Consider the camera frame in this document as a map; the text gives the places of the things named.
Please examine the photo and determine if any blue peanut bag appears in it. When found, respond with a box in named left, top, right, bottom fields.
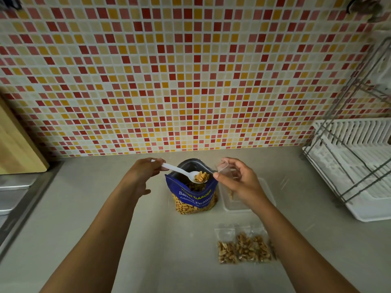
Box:
left=165, top=159, right=219, bottom=215

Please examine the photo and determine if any clear plastic container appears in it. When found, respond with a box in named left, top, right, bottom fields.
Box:
left=218, top=177, right=277, bottom=213

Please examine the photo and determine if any person's right hand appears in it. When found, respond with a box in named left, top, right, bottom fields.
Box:
left=213, top=157, right=270, bottom=210

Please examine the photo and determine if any dark hanging object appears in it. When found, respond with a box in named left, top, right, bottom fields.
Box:
left=0, top=0, right=22, bottom=11

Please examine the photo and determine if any white plastic cutlery holder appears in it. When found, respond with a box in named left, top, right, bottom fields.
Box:
left=365, top=29, right=391, bottom=95

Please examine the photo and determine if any metal wire dish rack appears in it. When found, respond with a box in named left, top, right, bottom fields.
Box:
left=302, top=36, right=391, bottom=205

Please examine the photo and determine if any white plastic drainer tray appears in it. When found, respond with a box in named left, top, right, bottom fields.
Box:
left=302, top=118, right=391, bottom=223

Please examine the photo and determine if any small clear bag of peanuts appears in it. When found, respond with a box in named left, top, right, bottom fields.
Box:
left=251, top=224, right=277, bottom=262
left=235, top=224, right=255, bottom=263
left=214, top=224, right=238, bottom=265

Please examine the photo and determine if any stainless steel sink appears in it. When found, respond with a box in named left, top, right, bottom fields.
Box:
left=0, top=162, right=64, bottom=260

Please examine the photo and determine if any person's left forearm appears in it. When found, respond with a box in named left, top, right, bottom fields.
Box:
left=40, top=183, right=139, bottom=293

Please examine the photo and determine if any white plastic spoon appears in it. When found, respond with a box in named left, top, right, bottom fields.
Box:
left=151, top=159, right=210, bottom=184

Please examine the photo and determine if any person's right forearm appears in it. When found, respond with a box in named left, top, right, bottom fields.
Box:
left=249, top=195, right=361, bottom=293

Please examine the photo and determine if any person's left hand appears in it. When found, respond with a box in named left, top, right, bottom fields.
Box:
left=122, top=157, right=170, bottom=200

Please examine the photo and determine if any wooden cutting board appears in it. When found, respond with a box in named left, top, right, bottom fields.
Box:
left=0, top=96, right=50, bottom=175

